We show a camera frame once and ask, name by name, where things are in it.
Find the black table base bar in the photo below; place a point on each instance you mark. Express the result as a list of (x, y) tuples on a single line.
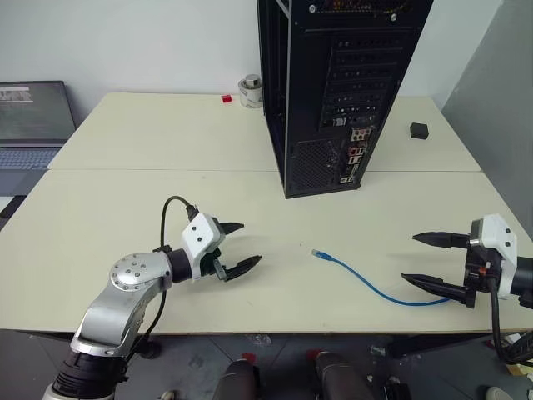
[(437, 343)]

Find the small black cube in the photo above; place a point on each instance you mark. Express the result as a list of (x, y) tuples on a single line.
[(418, 130)]

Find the small red cube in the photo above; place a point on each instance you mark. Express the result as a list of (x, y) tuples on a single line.
[(226, 99)]

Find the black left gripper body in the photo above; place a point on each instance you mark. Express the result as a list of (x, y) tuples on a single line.
[(210, 262)]

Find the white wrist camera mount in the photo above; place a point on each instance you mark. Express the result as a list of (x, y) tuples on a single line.
[(200, 233), (497, 233)]

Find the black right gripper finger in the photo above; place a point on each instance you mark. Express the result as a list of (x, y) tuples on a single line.
[(441, 239), (441, 288)]

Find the black table foot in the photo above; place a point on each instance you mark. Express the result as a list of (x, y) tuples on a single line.
[(150, 349)]

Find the grey laptop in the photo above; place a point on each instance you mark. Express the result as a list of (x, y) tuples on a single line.
[(33, 112)]

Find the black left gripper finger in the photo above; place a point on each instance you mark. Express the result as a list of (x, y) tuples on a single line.
[(231, 227), (243, 266)]

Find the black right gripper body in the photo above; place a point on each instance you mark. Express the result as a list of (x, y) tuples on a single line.
[(479, 268)]

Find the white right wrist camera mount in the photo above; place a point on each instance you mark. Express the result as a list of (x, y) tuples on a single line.
[(497, 233)]

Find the dark rounded shape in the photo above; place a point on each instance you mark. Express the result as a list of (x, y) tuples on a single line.
[(339, 377), (237, 381)]

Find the black computer tower case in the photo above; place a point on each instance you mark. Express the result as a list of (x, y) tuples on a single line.
[(308, 83)]

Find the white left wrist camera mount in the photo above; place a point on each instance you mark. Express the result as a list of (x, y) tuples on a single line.
[(200, 233)]

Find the silver metal cylinder weight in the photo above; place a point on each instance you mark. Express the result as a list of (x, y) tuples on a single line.
[(252, 81)]

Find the grey partition panel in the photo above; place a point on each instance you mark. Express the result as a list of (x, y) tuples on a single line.
[(499, 104)]

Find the white tape roll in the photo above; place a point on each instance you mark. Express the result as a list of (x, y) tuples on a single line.
[(250, 98)]

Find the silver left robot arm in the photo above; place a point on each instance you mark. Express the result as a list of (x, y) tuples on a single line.
[(125, 275)]

